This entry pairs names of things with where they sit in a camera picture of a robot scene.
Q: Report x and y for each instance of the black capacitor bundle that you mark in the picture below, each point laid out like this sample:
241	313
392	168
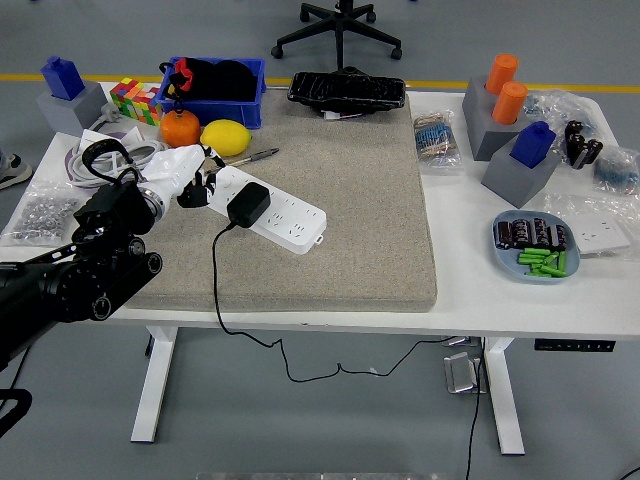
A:
582	147

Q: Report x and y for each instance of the clear bag blue parts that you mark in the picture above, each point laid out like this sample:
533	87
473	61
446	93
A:
550	107
617	172

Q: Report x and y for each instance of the small white box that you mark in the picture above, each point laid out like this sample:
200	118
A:
100	135

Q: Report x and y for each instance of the blue bottle-shaped block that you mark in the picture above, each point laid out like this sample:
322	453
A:
62	78
532	145

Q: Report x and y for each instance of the clear plastic bag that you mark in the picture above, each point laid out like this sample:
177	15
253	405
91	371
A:
565	205

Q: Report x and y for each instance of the black table control panel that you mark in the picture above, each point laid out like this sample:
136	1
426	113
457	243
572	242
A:
574	345

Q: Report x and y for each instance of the orange fruit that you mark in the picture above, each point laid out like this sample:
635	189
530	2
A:
180	129

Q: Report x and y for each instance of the clear bag of screws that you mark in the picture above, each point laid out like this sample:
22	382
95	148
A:
40	215

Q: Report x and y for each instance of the white wall socket plate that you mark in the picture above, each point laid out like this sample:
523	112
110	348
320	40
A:
600	235

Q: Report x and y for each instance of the yellow lemon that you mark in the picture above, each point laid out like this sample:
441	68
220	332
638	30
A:
225	138

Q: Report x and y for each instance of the clear bag of resistors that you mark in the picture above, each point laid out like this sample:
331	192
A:
435	140

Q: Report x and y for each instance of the grey wall plug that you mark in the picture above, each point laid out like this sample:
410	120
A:
110	113

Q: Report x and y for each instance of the multicoloured puzzle cube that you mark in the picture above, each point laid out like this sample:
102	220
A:
135	100

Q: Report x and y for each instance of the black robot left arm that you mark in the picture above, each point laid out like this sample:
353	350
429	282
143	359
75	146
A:
65	285

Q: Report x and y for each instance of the green cylindrical piece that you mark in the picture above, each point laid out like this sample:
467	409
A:
537	273
530	259
562	261
552	270
550	259
530	251

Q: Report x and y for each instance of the white paper card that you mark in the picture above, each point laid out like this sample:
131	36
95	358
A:
132	135

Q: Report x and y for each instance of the black plastic tray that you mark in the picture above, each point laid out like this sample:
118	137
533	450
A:
345	90

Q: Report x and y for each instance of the grey two-hole block holder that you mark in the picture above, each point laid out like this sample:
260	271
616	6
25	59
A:
480	115

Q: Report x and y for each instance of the silver metal pedal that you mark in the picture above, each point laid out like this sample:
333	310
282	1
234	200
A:
462	372

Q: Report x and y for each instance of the grey-brown mat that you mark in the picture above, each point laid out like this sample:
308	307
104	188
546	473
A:
350	225

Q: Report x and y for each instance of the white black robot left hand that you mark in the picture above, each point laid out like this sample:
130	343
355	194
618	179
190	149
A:
172	167

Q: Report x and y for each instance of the dark cylindrical capacitor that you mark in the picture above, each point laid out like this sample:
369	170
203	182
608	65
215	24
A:
559	236
503	235
541	231
521	232

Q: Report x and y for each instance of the orange cylinder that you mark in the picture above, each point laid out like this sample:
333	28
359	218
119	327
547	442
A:
502	72
510	102

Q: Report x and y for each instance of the black office chair base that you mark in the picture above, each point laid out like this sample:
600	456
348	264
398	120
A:
341	35

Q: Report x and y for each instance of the white power strip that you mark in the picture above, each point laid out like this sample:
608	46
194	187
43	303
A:
295	225

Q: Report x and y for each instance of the white table leg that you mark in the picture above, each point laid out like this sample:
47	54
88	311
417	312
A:
505	400
155	385

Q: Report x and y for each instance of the black silver pen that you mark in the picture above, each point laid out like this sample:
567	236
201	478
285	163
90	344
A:
260	155

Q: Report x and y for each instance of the blue-grey plate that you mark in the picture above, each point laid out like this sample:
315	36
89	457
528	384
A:
505	261

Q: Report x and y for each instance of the blue plastic bin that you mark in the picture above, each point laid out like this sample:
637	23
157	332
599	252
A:
225	111

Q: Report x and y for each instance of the black plug adapter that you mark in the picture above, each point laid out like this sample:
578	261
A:
248	205

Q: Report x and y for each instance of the purple disc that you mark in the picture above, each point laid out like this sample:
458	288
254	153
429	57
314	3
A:
68	161

